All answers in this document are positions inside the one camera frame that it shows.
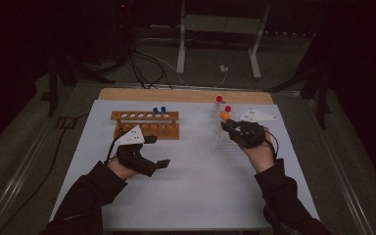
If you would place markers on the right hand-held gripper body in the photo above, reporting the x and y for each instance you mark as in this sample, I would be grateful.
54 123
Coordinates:
249 133

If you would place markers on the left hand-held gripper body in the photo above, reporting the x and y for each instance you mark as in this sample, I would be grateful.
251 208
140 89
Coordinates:
133 160

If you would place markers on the wooden test tube rack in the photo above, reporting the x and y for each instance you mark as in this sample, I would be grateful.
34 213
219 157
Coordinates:
143 130

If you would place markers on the orange cap test tube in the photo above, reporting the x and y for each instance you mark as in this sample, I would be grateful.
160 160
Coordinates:
224 116

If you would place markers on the clear acrylic test tube rack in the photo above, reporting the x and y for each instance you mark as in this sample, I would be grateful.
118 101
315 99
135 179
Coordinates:
223 140

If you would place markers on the red cap test tube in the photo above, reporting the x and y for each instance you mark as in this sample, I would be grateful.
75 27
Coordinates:
228 108
219 98

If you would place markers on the blue cap test tube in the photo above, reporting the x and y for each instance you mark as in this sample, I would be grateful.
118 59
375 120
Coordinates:
155 110
163 109

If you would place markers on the person's left hand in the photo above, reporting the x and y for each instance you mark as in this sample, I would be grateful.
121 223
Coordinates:
120 171

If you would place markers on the person's right hand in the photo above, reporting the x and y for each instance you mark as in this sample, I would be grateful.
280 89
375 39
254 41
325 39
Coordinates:
262 156

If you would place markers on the white table sheet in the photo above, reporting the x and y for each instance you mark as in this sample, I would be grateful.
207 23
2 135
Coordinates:
192 182

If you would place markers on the white plug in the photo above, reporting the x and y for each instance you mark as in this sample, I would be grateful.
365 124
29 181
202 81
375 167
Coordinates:
223 68

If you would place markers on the black stand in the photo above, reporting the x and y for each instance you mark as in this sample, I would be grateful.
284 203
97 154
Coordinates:
54 88
321 101

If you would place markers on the white metal stand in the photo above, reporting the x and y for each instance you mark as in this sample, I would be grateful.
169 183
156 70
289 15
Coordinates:
222 24

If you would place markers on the power strip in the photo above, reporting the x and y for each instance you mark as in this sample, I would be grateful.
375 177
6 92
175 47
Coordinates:
289 33

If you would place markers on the aluminium frame rail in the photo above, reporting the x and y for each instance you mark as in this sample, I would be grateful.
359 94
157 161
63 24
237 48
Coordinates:
349 182
16 182

